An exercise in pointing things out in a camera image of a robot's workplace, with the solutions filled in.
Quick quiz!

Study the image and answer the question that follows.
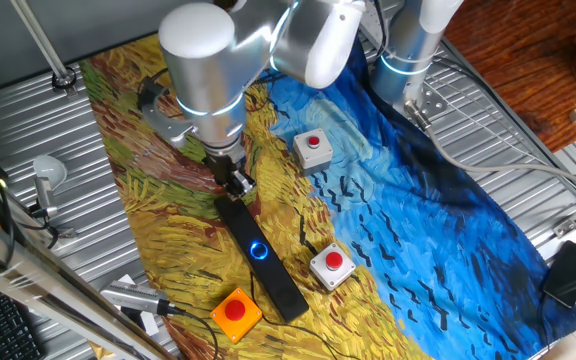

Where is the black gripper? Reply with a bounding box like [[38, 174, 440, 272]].
[[202, 142, 258, 202]]

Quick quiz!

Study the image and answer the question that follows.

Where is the speaker knob with blue ring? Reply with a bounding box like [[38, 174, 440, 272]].
[[249, 240, 270, 261]]

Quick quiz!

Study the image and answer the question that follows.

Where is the black speaker bar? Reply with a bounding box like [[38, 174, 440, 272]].
[[213, 195, 311, 324]]

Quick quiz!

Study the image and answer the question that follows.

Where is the grey box with red button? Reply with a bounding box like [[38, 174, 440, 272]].
[[309, 243, 357, 292], [292, 128, 334, 176]]

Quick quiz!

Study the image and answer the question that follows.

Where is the orange box with red button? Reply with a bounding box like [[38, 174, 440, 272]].
[[209, 287, 264, 344]]

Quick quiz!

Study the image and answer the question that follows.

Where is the painted wheat field tablecloth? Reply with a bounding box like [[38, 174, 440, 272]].
[[78, 34, 576, 360]]

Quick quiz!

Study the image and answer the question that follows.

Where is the metal pole with base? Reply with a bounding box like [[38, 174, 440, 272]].
[[10, 0, 79, 97]]

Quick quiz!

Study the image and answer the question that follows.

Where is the black smartphone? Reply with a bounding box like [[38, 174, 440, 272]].
[[541, 240, 576, 310]]

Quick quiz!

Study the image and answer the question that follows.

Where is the grey camera bracket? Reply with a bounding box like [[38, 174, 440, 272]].
[[140, 87, 197, 149]]

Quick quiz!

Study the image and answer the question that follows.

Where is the black speaker cable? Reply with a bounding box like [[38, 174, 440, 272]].
[[249, 269, 359, 360]]

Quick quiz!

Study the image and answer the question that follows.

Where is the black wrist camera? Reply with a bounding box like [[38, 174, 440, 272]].
[[136, 77, 169, 111]]

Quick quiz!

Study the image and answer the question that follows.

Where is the black device cable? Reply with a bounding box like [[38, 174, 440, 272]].
[[160, 302, 220, 360]]

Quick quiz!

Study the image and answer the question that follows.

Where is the silver finned camera device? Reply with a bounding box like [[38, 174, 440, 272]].
[[99, 280, 172, 316]]

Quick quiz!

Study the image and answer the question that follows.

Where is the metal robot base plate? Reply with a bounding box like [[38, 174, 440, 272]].
[[402, 82, 449, 121]]

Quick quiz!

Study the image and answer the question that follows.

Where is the aluminium frame bar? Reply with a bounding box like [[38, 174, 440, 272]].
[[0, 202, 177, 360]]

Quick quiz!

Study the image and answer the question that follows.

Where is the thick grey robot cable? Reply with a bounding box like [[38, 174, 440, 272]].
[[403, 99, 576, 201]]

